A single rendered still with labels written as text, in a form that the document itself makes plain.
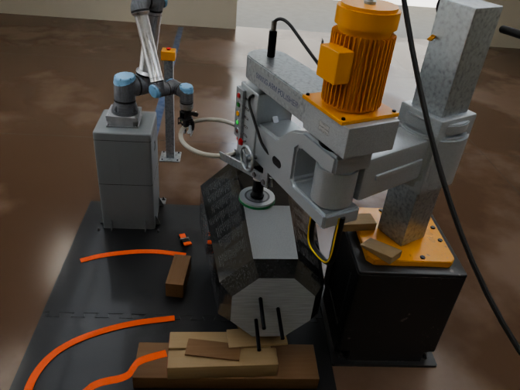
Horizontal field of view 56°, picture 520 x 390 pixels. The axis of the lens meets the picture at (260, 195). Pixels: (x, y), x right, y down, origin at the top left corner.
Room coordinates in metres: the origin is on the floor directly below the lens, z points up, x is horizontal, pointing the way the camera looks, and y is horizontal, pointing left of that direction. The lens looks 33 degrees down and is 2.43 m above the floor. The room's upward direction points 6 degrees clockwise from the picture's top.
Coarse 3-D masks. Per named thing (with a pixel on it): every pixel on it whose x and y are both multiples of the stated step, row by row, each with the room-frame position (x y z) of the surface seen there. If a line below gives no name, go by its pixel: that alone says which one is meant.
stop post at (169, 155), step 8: (168, 56) 4.15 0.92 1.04; (168, 64) 4.17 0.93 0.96; (168, 72) 4.17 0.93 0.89; (168, 96) 4.17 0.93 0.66; (168, 104) 4.17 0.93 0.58; (168, 112) 4.17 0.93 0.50; (168, 120) 4.17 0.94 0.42; (168, 128) 4.17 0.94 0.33; (168, 136) 4.17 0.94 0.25; (168, 144) 4.17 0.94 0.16; (168, 152) 4.17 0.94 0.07; (176, 152) 4.29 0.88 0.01; (160, 160) 4.11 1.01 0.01; (168, 160) 4.12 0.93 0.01; (176, 160) 4.14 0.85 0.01
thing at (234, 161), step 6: (234, 150) 2.81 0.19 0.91; (222, 156) 2.71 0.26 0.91; (228, 156) 2.64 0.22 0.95; (234, 156) 2.77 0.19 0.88; (228, 162) 2.63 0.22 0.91; (234, 162) 2.56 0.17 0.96; (240, 162) 2.50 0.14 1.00; (240, 168) 2.50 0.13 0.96; (252, 174) 2.34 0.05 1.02; (258, 174) 2.30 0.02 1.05; (270, 180) 2.19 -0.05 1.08; (270, 186) 2.19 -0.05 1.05
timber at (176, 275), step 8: (176, 256) 2.59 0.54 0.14; (184, 256) 2.60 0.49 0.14; (176, 264) 2.51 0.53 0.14; (184, 264) 2.52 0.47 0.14; (176, 272) 2.43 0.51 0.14; (184, 272) 2.43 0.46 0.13; (168, 280) 2.35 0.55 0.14; (176, 280) 2.35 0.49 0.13; (184, 280) 2.36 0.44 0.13; (168, 288) 2.32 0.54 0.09; (176, 288) 2.32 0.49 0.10; (184, 288) 2.36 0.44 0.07; (176, 296) 2.32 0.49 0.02
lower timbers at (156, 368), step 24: (288, 360) 1.83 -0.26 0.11; (312, 360) 1.84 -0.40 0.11; (144, 384) 1.62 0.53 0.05; (168, 384) 1.63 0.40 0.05; (192, 384) 1.65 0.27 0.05; (216, 384) 1.66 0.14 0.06; (240, 384) 1.67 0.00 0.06; (264, 384) 1.69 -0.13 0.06; (288, 384) 1.70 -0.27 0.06; (312, 384) 1.72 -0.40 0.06
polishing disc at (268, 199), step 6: (240, 192) 2.44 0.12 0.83; (246, 192) 2.44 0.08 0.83; (264, 192) 2.46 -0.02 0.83; (270, 192) 2.47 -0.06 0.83; (240, 198) 2.38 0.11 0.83; (246, 198) 2.38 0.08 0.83; (252, 198) 2.38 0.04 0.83; (264, 198) 2.40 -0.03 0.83; (270, 198) 2.40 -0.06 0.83; (246, 204) 2.33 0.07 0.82; (252, 204) 2.32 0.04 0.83; (258, 204) 2.33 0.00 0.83; (264, 204) 2.33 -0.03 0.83; (270, 204) 2.35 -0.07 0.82
